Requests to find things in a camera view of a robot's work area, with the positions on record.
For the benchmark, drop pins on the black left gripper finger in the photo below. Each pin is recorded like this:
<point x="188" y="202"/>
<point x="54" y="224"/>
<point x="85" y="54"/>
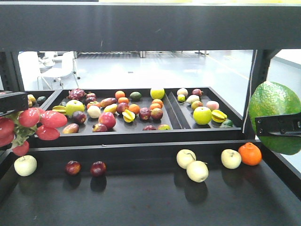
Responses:
<point x="11" y="102"/>

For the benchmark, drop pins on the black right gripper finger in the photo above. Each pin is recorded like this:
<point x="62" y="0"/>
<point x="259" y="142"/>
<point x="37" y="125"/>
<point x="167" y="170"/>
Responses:
<point x="285" y="125"/>

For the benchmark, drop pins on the red cherry tomato bunch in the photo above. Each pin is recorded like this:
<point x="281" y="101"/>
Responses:
<point x="16" y="128"/>

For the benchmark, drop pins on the large green avocado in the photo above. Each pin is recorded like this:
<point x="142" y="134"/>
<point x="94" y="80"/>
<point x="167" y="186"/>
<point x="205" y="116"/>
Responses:
<point x="271" y="98"/>

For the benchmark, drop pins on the yellow star fruit left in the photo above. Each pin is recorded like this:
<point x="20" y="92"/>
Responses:
<point x="60" y="108"/>

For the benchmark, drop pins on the yellow star fruit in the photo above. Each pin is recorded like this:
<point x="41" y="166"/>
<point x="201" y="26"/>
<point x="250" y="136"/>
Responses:
<point x="60" y="108"/>
<point x="128" y="116"/>
<point x="218" y="116"/>

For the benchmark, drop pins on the red dragon fruit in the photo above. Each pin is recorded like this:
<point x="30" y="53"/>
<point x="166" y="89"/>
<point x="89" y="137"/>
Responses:
<point x="76" y="94"/>

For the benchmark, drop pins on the yellow star fruit right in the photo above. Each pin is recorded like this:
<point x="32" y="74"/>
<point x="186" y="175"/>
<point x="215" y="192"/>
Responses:
<point x="218" y="116"/>

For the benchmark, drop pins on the yellow star fruit centre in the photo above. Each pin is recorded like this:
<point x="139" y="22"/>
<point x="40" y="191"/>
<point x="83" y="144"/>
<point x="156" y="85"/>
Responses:
<point x="128" y="116"/>

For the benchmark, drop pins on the orange tangerine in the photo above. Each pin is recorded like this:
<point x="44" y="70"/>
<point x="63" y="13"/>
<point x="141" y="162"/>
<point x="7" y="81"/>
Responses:
<point x="250" y="154"/>

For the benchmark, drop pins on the large green apple left tray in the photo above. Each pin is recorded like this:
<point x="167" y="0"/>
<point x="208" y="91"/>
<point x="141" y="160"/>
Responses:
<point x="73" y="106"/>

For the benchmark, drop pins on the large green apple tray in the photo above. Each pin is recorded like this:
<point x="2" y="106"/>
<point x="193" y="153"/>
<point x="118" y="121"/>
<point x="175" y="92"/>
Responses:
<point x="73" y="106"/>
<point x="202" y="115"/>

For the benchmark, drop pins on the pale pear far left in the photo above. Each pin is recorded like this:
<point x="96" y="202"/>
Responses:
<point x="25" y="165"/>

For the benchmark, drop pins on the pale pear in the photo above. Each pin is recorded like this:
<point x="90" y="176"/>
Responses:
<point x="25" y="165"/>
<point x="197" y="171"/>
<point x="231" y="159"/>
<point x="184" y="157"/>

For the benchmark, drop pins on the pale pear right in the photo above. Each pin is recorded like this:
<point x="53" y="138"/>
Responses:
<point x="231" y="159"/>

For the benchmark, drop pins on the large green apple right tray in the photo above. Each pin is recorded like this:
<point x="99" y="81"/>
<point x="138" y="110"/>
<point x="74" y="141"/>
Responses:
<point x="202" y="115"/>

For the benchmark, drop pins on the dark red apple left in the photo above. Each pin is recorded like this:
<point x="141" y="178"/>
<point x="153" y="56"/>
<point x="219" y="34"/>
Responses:
<point x="72" y="168"/>

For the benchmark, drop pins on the dark red apple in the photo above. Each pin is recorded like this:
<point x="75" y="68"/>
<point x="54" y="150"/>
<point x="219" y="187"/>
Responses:
<point x="72" y="168"/>
<point x="98" y="169"/>

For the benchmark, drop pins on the large red apple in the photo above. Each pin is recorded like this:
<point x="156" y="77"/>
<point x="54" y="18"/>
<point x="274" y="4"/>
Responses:
<point x="107" y="119"/>

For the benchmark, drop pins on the pale pear centre front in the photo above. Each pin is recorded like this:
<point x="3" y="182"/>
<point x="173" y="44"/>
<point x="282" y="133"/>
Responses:
<point x="197" y="171"/>

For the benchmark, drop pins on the pale pear centre back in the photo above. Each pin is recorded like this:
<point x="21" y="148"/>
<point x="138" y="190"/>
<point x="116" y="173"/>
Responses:
<point x="184" y="157"/>

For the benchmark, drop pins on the dark red apple right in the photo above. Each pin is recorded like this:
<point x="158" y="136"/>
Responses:
<point x="98" y="169"/>

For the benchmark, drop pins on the green avocado back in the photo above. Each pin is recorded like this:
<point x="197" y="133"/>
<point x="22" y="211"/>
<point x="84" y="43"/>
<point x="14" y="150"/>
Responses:
<point x="135" y="96"/>

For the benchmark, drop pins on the yellow green pomelo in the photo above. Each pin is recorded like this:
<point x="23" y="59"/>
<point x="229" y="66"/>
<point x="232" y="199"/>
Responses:
<point x="157" y="93"/>

